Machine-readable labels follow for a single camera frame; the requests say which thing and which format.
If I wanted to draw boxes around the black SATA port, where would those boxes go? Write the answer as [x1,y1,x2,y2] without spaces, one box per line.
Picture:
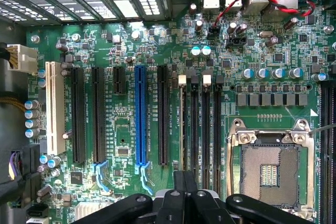
[26,205,50,218]

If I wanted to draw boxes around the blue expansion slot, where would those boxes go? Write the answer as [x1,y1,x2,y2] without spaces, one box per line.
[133,64,154,196]

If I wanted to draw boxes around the RAM slot black latches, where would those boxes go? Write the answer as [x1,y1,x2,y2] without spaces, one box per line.
[214,74,224,196]
[190,74,200,174]

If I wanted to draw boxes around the silver CPU socket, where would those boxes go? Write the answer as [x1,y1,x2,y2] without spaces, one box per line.
[226,118,316,222]

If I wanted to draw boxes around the silver finned heatsink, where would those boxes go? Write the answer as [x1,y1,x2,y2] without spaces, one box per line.
[75,200,114,221]

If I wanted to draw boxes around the black fan header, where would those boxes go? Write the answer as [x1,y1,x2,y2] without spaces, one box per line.
[225,36,248,49]

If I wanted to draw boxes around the short black expansion slot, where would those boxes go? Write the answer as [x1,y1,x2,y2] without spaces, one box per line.
[112,66,127,95]

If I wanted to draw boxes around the green motherboard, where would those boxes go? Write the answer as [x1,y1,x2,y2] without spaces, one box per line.
[25,0,336,224]

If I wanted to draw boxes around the white expansion slot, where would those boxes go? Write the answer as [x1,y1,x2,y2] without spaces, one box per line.
[45,61,66,156]

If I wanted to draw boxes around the black plug purple wires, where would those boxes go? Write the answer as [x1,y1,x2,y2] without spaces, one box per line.
[7,150,34,182]

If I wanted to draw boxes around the thin metal locking lever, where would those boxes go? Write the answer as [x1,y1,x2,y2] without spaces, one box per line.
[308,124,336,133]
[227,133,236,197]

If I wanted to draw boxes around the long black expansion slot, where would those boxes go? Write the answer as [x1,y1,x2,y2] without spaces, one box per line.
[156,65,170,166]
[70,66,87,164]
[91,66,110,194]

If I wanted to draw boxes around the black yellow braided cable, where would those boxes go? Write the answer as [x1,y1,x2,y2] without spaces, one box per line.
[0,90,27,113]

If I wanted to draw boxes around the white power connector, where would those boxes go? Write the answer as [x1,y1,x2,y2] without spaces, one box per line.
[6,44,39,74]

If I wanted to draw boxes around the yellow black wires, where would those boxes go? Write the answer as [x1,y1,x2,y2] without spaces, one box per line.
[0,46,13,69]

